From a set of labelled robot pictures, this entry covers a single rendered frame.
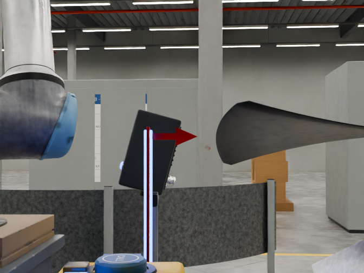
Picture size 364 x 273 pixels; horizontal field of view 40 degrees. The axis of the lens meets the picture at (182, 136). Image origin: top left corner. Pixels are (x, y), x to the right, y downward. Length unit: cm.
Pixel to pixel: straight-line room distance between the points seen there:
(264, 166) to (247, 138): 815
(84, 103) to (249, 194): 451
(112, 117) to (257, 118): 633
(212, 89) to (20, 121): 427
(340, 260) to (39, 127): 50
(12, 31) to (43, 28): 5
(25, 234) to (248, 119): 41
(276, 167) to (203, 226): 630
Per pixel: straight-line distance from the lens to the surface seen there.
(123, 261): 39
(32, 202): 251
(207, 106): 503
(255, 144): 70
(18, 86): 87
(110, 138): 689
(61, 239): 96
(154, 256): 118
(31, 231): 85
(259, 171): 882
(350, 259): 69
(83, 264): 40
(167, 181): 125
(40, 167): 718
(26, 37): 92
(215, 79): 505
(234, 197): 271
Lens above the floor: 117
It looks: 1 degrees up
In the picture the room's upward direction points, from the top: straight up
